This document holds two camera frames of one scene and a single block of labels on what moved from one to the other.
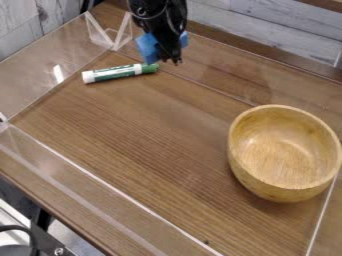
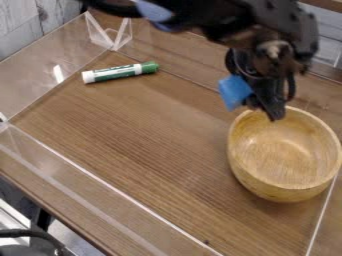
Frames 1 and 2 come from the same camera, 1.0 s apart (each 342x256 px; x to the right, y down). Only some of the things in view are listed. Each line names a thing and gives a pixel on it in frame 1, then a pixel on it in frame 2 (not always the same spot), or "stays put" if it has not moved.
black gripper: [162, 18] → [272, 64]
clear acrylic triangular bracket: [109, 38] stays put
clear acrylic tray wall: [83, 201] stays put
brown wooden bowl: [285, 152] stays put
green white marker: [121, 71] stays put
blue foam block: [147, 43] → [235, 90]
